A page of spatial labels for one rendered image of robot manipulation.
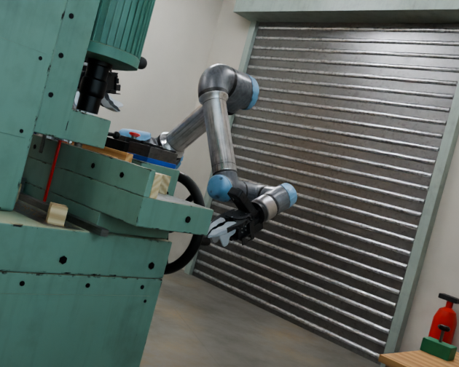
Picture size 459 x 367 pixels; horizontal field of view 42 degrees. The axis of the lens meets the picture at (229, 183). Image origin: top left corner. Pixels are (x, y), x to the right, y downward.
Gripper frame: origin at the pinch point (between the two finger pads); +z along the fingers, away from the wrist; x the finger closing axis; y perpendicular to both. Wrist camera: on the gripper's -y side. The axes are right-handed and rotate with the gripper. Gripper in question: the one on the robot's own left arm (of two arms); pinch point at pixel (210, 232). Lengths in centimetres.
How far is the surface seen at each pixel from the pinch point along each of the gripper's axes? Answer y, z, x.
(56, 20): -62, 33, 0
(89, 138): -34.0, 26.4, 7.9
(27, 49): -58, 41, 0
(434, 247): 128, -232, 41
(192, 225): -18.1, 23.1, -20.2
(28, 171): -26.4, 36.2, 22.0
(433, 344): 73, -77, -30
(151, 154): -26.3, 12.5, 4.0
